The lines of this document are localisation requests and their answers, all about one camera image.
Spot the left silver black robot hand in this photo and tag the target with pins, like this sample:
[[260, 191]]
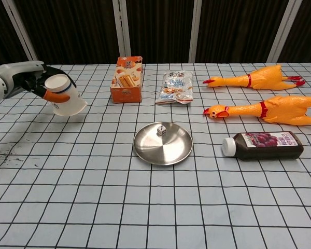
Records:
[[20, 71]]

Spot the white paper cup blue band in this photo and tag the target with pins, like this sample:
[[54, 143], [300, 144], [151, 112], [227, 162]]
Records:
[[70, 109]]

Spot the white die red dots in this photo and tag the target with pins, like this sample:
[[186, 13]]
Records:
[[161, 130]]

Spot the round stainless steel plate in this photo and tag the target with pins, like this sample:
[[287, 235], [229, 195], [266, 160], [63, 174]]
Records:
[[163, 150]]

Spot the orange egg roll snack box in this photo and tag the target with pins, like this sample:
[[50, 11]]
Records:
[[127, 83]]

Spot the silver white snack bag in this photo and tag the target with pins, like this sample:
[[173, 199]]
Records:
[[175, 88]]

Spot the light blue grid tablecloth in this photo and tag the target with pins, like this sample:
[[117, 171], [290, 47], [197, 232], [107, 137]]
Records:
[[171, 194]]

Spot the yellow rubber chicken toy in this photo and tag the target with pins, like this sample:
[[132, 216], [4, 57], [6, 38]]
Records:
[[264, 77], [274, 109]]

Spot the dark grape juice bottle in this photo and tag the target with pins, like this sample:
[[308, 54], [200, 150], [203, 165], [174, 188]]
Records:
[[269, 147]]

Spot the white metal frame post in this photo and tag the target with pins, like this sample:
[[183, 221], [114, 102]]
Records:
[[283, 31], [195, 31], [22, 36], [119, 26]]

